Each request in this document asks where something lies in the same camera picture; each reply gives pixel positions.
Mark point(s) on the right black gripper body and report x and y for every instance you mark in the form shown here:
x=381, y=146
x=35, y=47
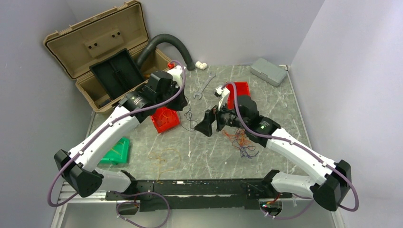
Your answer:
x=226, y=117

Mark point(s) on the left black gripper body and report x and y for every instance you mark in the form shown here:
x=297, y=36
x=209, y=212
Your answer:
x=176, y=103

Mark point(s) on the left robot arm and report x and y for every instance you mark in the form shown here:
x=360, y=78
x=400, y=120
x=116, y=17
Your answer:
x=79, y=164

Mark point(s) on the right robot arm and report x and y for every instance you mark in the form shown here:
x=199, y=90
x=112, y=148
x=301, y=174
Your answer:
x=271, y=135

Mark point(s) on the red bin near toolbox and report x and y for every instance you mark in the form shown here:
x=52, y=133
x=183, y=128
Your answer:
x=165, y=119

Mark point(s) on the red bin right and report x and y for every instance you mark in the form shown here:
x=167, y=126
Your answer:
x=242, y=88

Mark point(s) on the steel open-end wrench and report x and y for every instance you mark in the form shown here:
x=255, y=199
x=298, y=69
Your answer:
x=199, y=93

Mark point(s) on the white pipe fitting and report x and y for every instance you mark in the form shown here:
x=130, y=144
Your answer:
x=200, y=65

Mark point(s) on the grey plastic case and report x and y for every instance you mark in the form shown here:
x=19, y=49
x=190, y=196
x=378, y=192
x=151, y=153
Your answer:
x=268, y=72

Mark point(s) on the black toolbox tray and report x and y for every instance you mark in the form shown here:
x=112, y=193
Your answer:
x=117, y=74

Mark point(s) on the green plastic bin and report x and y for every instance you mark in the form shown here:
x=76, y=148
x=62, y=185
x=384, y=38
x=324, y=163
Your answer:
x=118, y=154

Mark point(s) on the tan open toolbox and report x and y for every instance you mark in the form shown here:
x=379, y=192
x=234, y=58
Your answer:
x=95, y=39

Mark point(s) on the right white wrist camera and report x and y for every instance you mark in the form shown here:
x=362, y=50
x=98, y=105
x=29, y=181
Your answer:
x=223, y=94

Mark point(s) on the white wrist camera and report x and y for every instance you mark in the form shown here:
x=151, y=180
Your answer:
x=223, y=94
x=176, y=72

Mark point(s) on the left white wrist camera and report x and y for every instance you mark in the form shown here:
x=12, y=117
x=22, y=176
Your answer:
x=176, y=72

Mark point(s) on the black aluminium base frame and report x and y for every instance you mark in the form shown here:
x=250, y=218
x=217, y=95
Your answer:
x=226, y=193

